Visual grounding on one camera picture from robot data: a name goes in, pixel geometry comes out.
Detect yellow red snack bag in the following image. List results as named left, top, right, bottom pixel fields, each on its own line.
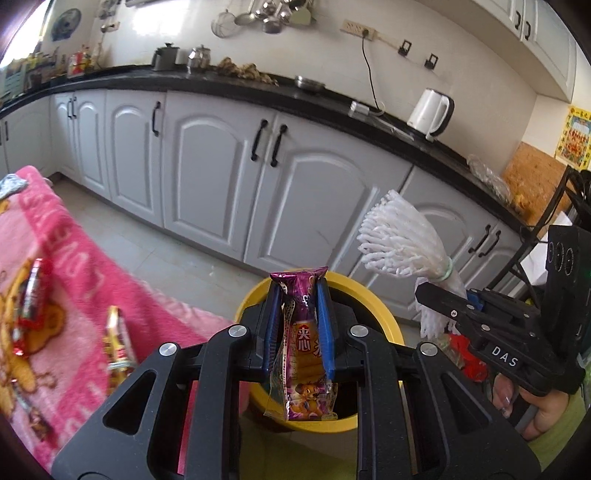
left=103, top=306, right=137, bottom=395

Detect white foam net bundle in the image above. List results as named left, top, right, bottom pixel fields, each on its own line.
left=355, top=188, right=469, bottom=341

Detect purple snack wrapper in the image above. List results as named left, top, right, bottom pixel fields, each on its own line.
left=270, top=267, right=337, bottom=421

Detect red snack wrapper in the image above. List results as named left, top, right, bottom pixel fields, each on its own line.
left=11, top=258, right=53, bottom=358

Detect green sleeve right forearm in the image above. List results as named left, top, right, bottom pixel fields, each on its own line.
left=528, top=392, right=587, bottom=471

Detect yellow rimmed trash bin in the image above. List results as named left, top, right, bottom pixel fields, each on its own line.
left=233, top=270, right=407, bottom=434

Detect right hand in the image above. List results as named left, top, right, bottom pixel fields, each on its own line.
left=492, top=374, right=570, bottom=441

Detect clear plastic bag on floor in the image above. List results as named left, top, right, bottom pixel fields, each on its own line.
left=434, top=333, right=489, bottom=383

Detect pink cartoon fleece blanket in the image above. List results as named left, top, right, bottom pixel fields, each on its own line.
left=1, top=166, right=230, bottom=471

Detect clear bag on counter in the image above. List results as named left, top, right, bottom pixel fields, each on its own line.
left=467, top=154, right=513, bottom=205

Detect black metal rack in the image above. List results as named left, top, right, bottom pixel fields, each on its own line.
left=486, top=167, right=590, bottom=307

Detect wooden cutting board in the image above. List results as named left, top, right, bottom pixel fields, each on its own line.
left=502, top=142, right=566, bottom=225

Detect white electric kettle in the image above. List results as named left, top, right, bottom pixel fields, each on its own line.
left=407, top=88, right=455, bottom=142

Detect white power adapter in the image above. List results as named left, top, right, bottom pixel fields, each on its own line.
left=349, top=101, right=370, bottom=118

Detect white lower cabinets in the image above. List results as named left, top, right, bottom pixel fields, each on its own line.
left=1, top=89, right=521, bottom=319

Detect white cabinets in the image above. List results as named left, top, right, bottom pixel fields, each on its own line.
left=1, top=89, right=521, bottom=319
left=424, top=0, right=577, bottom=102

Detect white upper cabinets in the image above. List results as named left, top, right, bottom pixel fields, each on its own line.
left=424, top=0, right=577, bottom=102

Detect steel bowl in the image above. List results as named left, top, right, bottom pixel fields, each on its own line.
left=294, top=76, right=325, bottom=94

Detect light blue cloth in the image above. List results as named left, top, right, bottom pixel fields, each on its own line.
left=0, top=173, right=28, bottom=201

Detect ginger pile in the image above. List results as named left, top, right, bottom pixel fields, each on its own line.
left=215, top=57, right=279, bottom=86

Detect hanging utensil rack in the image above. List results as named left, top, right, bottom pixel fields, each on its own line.
left=230, top=0, right=315, bottom=35

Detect steel teapot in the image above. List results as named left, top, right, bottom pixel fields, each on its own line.
left=186, top=45, right=211, bottom=74

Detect black teapot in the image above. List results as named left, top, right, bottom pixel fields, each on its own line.
left=151, top=42, right=179, bottom=72

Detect condiment bottles group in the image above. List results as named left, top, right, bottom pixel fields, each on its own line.
left=1, top=42, right=102, bottom=96

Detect yellow wall poster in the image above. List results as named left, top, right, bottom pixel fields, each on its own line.
left=554, top=105, right=591, bottom=171

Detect black power cable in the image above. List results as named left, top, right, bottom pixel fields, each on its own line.
left=359, top=32, right=387, bottom=116

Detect wall power strip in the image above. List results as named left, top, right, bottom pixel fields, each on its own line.
left=339, top=19, right=377, bottom=41

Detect wire strainer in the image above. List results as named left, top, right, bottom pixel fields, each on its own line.
left=211, top=10, right=238, bottom=38

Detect wall fan vent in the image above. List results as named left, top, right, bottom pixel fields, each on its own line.
left=50, top=8, right=82, bottom=42

